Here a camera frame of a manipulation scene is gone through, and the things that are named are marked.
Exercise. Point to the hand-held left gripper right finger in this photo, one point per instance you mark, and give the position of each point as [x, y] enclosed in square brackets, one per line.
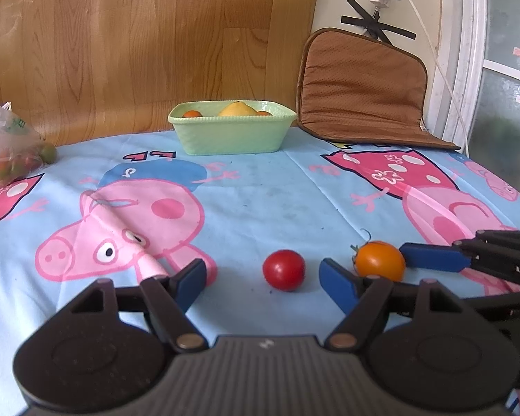
[338, 284]

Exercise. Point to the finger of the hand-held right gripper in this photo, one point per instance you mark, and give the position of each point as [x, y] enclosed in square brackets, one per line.
[511, 305]
[433, 258]

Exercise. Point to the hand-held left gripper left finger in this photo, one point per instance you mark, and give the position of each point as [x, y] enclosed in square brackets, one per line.
[188, 284]

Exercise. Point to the orange tomato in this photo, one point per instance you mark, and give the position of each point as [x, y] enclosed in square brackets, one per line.
[380, 261]

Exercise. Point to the red tomato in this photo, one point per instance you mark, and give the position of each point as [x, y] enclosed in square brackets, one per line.
[284, 269]

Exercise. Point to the light green plastic basket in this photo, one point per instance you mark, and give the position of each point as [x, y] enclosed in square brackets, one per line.
[229, 136]

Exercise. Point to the large yellow grapefruit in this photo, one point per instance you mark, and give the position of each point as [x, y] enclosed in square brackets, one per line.
[237, 109]

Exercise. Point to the cartoon pig printed blanket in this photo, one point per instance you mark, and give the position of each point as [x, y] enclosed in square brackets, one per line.
[260, 208]

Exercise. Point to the frosted glass door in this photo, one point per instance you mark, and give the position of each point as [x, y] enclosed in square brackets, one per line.
[511, 117]

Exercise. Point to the brown quilted seat cushion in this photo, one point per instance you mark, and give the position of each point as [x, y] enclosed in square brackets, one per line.
[364, 82]

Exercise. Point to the pile of bagged small tomatoes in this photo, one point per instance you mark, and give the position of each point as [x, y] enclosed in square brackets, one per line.
[21, 164]

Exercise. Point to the clear plastic bag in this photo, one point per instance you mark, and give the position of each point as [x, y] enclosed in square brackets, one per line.
[4, 138]

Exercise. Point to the wood-pattern vinyl sheet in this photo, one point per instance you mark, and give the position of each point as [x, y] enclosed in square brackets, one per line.
[134, 52]

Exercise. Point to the black tape cross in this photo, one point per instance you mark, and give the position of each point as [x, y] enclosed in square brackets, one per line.
[377, 24]

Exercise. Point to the white door frame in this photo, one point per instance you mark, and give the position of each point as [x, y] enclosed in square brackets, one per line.
[463, 52]

